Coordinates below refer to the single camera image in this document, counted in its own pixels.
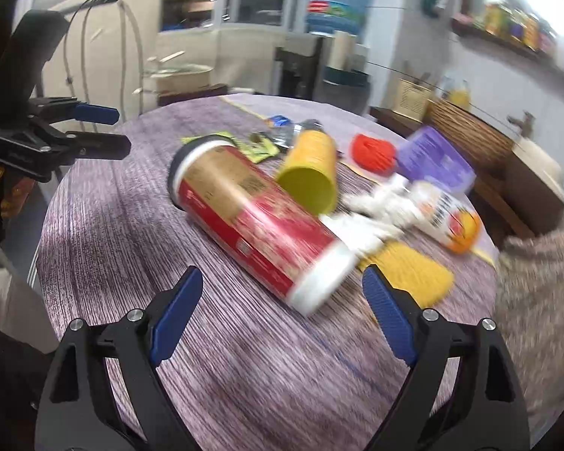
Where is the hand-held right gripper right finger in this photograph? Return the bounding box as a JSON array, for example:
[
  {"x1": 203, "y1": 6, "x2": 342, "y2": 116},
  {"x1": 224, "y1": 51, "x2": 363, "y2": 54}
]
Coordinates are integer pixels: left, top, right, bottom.
[{"x1": 362, "y1": 264, "x2": 531, "y2": 451}]

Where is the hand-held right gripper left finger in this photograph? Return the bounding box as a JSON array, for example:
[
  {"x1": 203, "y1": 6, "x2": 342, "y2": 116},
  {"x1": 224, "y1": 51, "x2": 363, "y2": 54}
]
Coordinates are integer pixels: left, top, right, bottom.
[{"x1": 35, "y1": 265, "x2": 204, "y2": 451}]

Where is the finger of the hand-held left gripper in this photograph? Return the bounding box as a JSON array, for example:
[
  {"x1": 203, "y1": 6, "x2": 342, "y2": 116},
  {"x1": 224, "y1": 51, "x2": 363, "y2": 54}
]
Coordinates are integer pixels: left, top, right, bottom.
[
  {"x1": 28, "y1": 96, "x2": 120, "y2": 125},
  {"x1": 42, "y1": 128, "x2": 132, "y2": 161}
]

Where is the yellow cloth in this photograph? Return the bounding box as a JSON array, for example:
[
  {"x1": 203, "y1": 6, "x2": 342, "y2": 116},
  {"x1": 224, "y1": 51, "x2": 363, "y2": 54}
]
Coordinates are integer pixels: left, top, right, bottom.
[{"x1": 357, "y1": 239, "x2": 456, "y2": 308}]

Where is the white tissue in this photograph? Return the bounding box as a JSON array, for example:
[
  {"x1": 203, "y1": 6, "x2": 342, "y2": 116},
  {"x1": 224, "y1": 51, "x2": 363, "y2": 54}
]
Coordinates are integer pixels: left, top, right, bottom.
[{"x1": 320, "y1": 174, "x2": 428, "y2": 264}]

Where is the white bottle orange label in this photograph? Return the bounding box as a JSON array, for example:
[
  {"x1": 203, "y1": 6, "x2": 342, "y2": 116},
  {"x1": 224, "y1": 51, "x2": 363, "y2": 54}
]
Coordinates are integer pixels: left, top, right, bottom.
[{"x1": 404, "y1": 181, "x2": 482, "y2": 254}]

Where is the red cylindrical canister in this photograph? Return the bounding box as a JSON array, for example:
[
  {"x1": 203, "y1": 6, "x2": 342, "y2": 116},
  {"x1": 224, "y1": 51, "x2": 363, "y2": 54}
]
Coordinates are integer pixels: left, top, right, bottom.
[{"x1": 167, "y1": 134, "x2": 358, "y2": 318}]

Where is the red mesh sleeve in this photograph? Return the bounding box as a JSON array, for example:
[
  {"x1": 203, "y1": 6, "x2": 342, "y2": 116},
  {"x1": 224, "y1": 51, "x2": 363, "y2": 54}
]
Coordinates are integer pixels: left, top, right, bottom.
[{"x1": 350, "y1": 134, "x2": 398, "y2": 174}]

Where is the yellow plastic cup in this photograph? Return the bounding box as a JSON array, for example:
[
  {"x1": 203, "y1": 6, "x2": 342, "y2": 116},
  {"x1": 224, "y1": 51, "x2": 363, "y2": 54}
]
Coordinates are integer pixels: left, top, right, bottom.
[{"x1": 276, "y1": 130, "x2": 339, "y2": 217}]

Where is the purple striped tablecloth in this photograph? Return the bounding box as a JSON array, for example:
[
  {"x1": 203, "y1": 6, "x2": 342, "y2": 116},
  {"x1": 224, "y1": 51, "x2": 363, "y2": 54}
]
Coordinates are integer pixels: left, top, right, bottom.
[{"x1": 36, "y1": 94, "x2": 501, "y2": 451}]

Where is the yellow-green wrapper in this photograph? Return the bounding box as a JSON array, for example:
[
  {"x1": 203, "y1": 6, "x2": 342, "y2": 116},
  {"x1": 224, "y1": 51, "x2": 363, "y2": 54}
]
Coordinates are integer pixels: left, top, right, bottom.
[{"x1": 181, "y1": 130, "x2": 238, "y2": 146}]

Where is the grey round pot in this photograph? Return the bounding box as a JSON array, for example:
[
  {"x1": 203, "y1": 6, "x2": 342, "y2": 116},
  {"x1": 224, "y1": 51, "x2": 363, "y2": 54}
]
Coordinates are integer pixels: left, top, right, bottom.
[{"x1": 143, "y1": 62, "x2": 214, "y2": 93}]

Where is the floral cloth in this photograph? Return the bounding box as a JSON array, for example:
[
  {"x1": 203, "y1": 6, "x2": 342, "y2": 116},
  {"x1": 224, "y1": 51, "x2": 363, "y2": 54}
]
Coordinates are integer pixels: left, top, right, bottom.
[{"x1": 493, "y1": 211, "x2": 564, "y2": 437}]

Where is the yellow snack packet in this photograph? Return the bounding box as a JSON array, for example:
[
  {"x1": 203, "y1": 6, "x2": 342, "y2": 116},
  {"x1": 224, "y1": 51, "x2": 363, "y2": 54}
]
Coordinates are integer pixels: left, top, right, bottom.
[{"x1": 237, "y1": 132, "x2": 280, "y2": 164}]

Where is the blue silver snack wrapper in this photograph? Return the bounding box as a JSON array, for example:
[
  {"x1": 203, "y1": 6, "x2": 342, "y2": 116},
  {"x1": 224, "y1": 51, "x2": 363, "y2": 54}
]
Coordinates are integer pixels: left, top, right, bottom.
[{"x1": 263, "y1": 114, "x2": 306, "y2": 148}]

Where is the woven basket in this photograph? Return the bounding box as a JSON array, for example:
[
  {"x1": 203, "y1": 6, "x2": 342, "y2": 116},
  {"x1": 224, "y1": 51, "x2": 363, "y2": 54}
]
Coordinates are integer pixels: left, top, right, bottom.
[{"x1": 425, "y1": 98, "x2": 515, "y2": 165}]

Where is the white brown rice cooker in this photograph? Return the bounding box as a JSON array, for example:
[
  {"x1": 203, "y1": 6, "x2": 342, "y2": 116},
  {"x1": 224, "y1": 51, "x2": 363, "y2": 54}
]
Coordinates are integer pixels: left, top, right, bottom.
[{"x1": 500, "y1": 138, "x2": 564, "y2": 236}]

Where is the water dispenser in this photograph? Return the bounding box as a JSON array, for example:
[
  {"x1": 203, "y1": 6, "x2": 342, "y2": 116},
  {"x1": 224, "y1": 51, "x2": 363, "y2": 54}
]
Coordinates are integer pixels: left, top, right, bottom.
[{"x1": 273, "y1": 35, "x2": 325, "y2": 99}]

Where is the beige chopstick holder box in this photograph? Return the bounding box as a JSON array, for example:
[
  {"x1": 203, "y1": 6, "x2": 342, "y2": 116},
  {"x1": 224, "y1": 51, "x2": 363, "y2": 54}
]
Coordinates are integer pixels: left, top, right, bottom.
[{"x1": 395, "y1": 75, "x2": 433, "y2": 120}]

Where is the yellow soap bottle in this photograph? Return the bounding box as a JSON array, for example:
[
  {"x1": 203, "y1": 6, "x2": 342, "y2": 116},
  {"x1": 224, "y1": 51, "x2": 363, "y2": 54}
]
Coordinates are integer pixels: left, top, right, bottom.
[{"x1": 444, "y1": 77, "x2": 473, "y2": 111}]

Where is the brass faucet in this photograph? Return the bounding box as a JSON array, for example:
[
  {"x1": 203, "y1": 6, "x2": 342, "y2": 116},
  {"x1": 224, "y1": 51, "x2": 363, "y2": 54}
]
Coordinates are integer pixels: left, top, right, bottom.
[{"x1": 508, "y1": 112, "x2": 537, "y2": 139}]

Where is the row of shelf packets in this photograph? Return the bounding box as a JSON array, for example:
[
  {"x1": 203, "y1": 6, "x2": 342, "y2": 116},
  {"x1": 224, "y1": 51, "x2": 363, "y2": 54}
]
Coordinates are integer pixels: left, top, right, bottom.
[{"x1": 472, "y1": 2, "x2": 558, "y2": 52}]

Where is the grey cable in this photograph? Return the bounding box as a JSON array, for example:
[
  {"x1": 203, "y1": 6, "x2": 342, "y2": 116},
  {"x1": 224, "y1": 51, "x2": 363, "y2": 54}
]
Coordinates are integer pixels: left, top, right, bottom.
[{"x1": 115, "y1": 0, "x2": 144, "y2": 116}]

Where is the wooden wall shelf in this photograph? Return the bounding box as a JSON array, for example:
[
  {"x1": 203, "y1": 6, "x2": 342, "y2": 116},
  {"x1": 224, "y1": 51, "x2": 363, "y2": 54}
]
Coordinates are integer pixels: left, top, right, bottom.
[{"x1": 451, "y1": 14, "x2": 564, "y2": 72}]

